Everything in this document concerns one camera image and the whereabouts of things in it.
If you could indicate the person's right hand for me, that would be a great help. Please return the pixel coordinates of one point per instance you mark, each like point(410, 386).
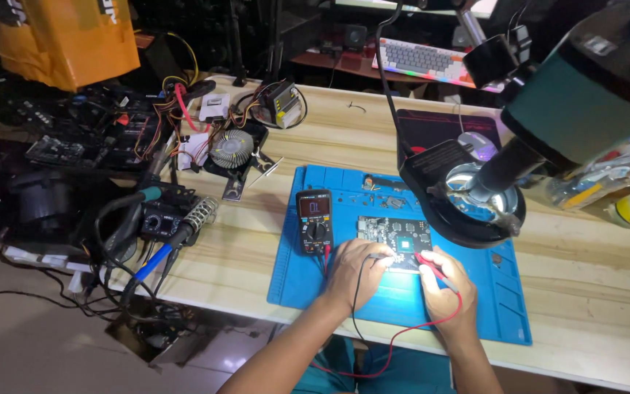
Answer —
point(449, 298)

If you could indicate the teal and black microscope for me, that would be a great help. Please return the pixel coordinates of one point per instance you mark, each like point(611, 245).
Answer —
point(578, 104)

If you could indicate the white backlit keyboard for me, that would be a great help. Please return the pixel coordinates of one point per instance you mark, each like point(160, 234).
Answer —
point(419, 59)

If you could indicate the metal spring iron holder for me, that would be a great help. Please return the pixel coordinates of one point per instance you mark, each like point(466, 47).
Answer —
point(203, 213)

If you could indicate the blue silicone repair mat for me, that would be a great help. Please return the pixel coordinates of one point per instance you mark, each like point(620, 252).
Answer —
point(304, 273)

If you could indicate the dark graphics circuit board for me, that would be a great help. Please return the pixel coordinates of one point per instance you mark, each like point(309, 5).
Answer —
point(389, 232)

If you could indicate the person's left hand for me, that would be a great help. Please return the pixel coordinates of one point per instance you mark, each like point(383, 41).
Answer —
point(353, 271)

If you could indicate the teal tipped hot air wand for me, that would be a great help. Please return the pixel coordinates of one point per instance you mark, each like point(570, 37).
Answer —
point(129, 213)

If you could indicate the black and red mouse pad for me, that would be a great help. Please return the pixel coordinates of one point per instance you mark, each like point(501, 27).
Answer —
point(435, 126)

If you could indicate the black computer motherboard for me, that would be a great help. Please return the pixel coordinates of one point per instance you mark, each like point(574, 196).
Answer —
point(96, 134)

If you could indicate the black round fan housing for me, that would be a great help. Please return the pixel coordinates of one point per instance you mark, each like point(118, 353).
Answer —
point(41, 200)

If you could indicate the white computer mouse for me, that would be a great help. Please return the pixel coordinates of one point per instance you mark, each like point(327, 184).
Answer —
point(478, 145)

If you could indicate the black soldering station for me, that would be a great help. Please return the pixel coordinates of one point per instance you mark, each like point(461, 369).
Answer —
point(164, 219)

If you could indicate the red multimeter probe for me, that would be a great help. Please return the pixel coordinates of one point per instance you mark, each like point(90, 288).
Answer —
point(430, 267)

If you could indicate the small grey chip part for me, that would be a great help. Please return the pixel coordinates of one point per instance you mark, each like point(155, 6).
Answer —
point(395, 202)

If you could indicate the small copper component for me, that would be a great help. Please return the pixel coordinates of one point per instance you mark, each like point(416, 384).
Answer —
point(370, 181)

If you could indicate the black multimeter probe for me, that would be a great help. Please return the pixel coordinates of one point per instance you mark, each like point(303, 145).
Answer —
point(378, 256)

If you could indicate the white square component box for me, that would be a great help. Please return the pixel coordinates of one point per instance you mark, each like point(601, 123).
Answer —
point(215, 107)

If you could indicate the small black speaker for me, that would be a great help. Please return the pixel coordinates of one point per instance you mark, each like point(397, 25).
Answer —
point(354, 37)

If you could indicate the small round coin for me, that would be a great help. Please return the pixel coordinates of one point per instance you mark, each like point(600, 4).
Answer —
point(497, 259)

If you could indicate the person's teal shorts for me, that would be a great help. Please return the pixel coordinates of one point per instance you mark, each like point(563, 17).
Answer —
point(402, 372)

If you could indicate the open carton with parts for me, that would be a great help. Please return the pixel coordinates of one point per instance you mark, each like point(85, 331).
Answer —
point(156, 334)

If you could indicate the white power strip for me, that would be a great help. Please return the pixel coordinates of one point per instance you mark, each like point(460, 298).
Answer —
point(41, 260)

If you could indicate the round aluminium cooler heatsink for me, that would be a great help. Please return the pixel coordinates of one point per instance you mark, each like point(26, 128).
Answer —
point(231, 149)

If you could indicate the metal mounting bracket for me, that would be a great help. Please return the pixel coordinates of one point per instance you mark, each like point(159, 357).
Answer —
point(249, 178)

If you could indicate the black digital multimeter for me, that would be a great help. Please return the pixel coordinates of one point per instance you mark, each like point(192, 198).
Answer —
point(315, 221)

